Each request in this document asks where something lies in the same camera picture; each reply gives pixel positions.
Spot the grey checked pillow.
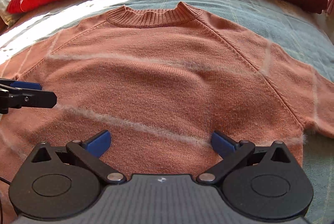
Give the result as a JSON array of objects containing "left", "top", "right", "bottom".
[{"left": 0, "top": 0, "right": 21, "bottom": 27}]

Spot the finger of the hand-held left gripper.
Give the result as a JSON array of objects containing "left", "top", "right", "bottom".
[
  {"left": 0, "top": 88, "right": 57, "bottom": 114},
  {"left": 0, "top": 78, "right": 42, "bottom": 91}
]

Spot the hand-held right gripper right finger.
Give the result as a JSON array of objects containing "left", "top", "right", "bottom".
[{"left": 196, "top": 132, "right": 292, "bottom": 186}]

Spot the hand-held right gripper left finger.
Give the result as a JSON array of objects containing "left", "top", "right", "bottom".
[{"left": 31, "top": 129, "right": 127, "bottom": 186}]

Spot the black cable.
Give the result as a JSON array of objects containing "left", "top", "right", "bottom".
[{"left": 0, "top": 176, "right": 11, "bottom": 224}]

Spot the orange knitted sweater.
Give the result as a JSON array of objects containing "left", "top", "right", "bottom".
[{"left": 0, "top": 2, "right": 334, "bottom": 224}]

